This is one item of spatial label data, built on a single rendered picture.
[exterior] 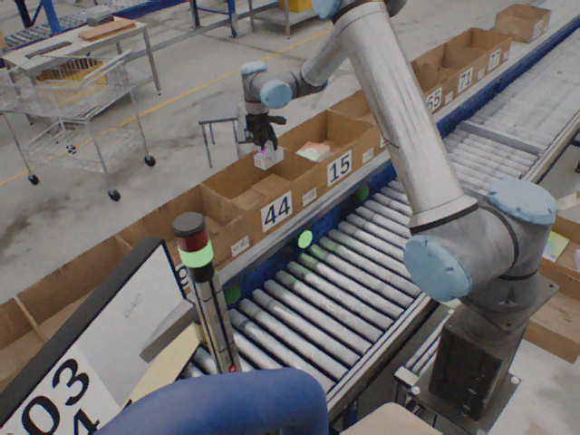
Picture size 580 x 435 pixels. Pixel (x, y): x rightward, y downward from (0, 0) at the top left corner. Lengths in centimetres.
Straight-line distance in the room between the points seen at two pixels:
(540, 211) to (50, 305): 152
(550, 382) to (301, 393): 152
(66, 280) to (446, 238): 129
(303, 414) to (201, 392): 7
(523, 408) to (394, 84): 107
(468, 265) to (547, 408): 81
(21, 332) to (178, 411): 167
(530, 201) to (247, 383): 93
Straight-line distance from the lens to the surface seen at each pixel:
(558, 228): 221
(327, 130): 242
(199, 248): 74
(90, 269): 181
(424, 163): 96
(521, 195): 109
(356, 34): 101
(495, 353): 131
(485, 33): 359
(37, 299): 178
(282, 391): 21
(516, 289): 117
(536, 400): 167
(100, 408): 89
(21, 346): 181
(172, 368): 103
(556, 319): 188
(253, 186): 213
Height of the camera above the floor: 211
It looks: 39 degrees down
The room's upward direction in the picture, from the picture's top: 6 degrees counter-clockwise
